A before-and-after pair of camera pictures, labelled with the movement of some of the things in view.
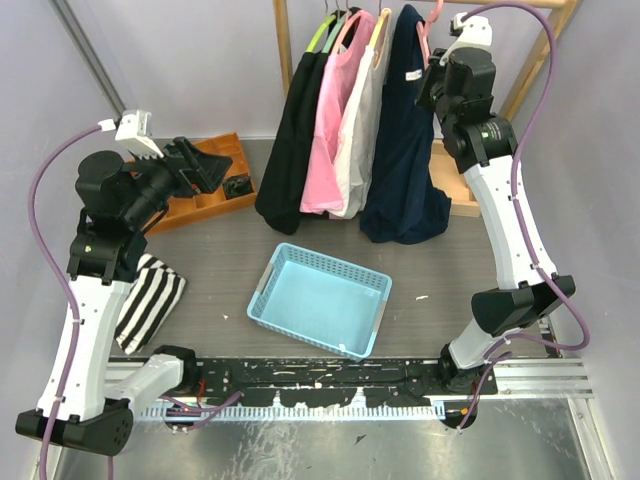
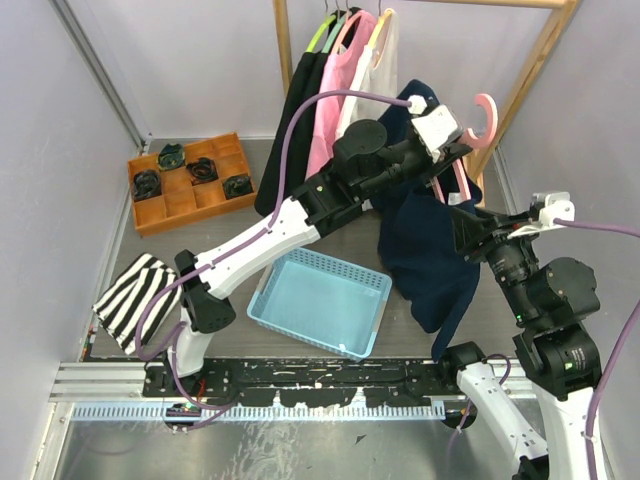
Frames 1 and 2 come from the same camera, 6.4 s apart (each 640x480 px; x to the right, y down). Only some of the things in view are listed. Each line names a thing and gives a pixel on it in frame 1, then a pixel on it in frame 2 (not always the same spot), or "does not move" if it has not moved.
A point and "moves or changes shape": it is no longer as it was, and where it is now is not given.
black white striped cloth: [154, 294] does not move
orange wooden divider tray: [184, 208] does not move
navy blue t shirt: [403, 205] moves or changes shape
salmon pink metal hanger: [347, 18] does not move
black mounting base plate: [385, 382] does not move
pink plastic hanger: [423, 33] moves or changes shape
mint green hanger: [335, 31] does not move
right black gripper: [434, 69] -> [468, 227]
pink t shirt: [321, 193] does not move
